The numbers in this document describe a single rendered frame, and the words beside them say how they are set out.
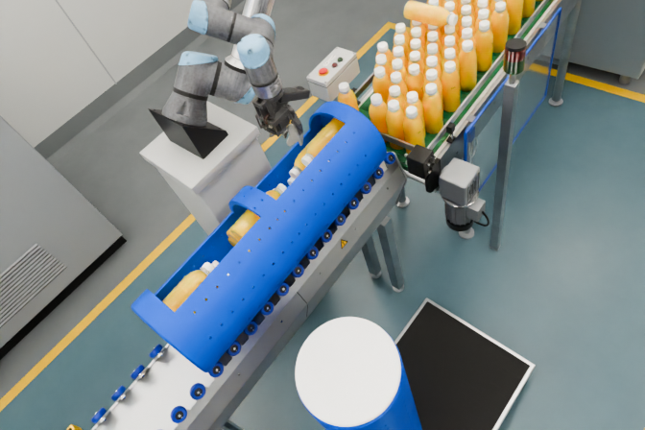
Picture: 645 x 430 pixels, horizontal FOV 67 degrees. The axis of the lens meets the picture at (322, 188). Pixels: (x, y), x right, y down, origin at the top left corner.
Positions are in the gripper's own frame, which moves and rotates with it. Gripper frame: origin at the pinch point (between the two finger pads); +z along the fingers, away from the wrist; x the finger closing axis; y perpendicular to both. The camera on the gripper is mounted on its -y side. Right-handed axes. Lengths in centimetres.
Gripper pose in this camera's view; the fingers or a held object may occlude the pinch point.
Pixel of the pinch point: (294, 136)
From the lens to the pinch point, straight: 146.0
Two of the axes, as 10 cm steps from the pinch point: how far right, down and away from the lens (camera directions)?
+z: 2.1, 6.0, 7.7
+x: 7.6, 3.9, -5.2
